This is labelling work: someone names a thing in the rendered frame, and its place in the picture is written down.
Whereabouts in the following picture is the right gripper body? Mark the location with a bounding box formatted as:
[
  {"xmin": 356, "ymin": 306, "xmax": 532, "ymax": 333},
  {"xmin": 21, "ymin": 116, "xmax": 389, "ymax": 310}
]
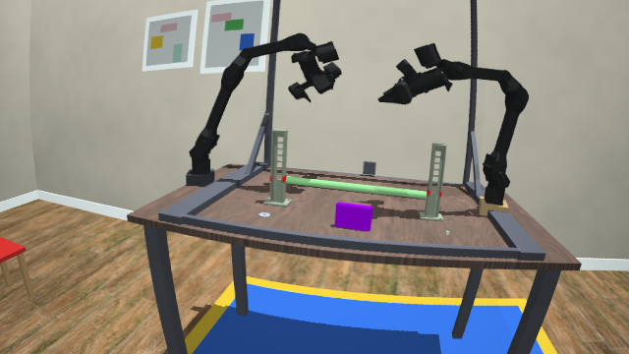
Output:
[{"xmin": 288, "ymin": 62, "xmax": 342, "ymax": 99}]

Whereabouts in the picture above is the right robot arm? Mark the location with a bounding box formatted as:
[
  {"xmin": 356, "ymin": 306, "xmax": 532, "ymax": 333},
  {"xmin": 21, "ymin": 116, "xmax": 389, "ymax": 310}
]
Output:
[{"xmin": 189, "ymin": 33, "xmax": 339, "ymax": 174}]

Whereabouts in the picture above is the purple block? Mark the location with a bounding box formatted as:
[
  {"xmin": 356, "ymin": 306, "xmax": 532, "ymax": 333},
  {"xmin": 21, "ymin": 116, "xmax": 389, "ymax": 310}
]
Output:
[{"xmin": 334, "ymin": 203, "xmax": 373, "ymax": 231}]

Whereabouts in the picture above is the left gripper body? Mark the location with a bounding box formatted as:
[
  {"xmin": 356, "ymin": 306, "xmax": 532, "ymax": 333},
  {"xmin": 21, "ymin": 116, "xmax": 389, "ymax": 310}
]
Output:
[{"xmin": 395, "ymin": 72, "xmax": 431, "ymax": 105}]

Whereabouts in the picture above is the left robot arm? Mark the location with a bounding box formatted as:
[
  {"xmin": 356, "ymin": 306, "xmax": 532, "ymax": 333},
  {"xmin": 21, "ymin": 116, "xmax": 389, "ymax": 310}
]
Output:
[{"xmin": 396, "ymin": 43, "xmax": 529, "ymax": 206}]

